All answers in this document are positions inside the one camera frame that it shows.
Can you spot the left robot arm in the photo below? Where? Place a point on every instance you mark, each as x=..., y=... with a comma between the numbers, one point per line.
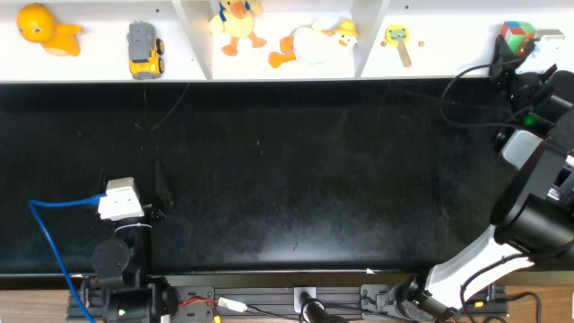
x=130, y=260

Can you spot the grey and yellow toy truck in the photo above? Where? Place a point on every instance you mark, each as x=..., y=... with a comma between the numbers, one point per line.
x=142, y=40

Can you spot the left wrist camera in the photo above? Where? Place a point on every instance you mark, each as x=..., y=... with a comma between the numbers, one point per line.
x=119, y=199

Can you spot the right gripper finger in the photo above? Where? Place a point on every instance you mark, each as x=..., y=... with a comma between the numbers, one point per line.
x=498, y=58

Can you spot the yellow plush duck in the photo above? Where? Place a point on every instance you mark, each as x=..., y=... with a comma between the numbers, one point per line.
x=237, y=24

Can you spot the mounting rail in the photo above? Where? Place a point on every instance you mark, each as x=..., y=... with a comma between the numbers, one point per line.
x=269, y=305

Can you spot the yellow rattle drum toy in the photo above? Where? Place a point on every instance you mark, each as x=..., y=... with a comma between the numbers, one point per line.
x=397, y=36

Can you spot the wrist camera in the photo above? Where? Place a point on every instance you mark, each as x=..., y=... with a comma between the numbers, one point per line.
x=542, y=49
x=119, y=199

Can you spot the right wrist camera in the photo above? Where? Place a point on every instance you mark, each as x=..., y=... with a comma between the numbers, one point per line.
x=542, y=49

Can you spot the many-coloured puzzle cube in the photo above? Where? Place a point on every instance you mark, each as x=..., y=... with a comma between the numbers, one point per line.
x=515, y=36

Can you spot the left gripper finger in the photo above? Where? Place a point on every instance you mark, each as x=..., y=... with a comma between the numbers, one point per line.
x=103, y=179
x=161, y=188

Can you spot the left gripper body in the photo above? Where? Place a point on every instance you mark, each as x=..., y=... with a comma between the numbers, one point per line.
x=154, y=213

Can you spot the white plush duck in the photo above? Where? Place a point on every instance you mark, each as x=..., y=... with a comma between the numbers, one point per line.
x=318, y=45

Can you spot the white shelf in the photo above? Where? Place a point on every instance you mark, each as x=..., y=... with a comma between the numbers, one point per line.
x=448, y=58

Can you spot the yellow rubber duck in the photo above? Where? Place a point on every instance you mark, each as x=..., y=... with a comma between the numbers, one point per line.
x=38, y=24

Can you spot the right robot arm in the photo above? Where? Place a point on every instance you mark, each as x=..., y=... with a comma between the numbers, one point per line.
x=533, y=215

